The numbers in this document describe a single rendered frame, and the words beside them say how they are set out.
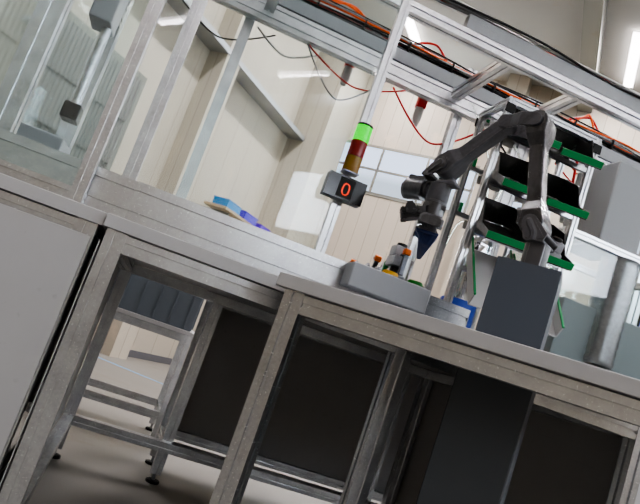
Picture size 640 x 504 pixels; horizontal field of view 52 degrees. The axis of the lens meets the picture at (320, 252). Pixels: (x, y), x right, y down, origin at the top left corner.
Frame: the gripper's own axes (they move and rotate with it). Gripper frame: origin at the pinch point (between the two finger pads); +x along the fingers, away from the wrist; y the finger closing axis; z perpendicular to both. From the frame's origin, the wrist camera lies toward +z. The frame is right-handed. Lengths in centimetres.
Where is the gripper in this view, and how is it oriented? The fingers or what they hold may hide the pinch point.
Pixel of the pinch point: (422, 246)
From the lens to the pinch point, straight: 171.0
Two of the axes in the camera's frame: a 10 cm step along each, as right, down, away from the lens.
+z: -9.5, -3.0, 1.2
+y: -0.7, -1.8, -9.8
